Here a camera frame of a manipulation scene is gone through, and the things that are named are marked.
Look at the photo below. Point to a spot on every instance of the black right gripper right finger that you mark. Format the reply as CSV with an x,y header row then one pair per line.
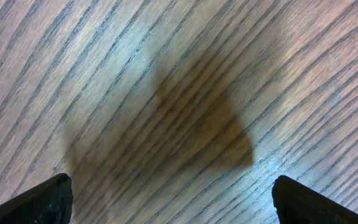
x,y
296,203

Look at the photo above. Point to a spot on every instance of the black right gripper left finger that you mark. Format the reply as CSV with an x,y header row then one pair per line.
x,y
49,202

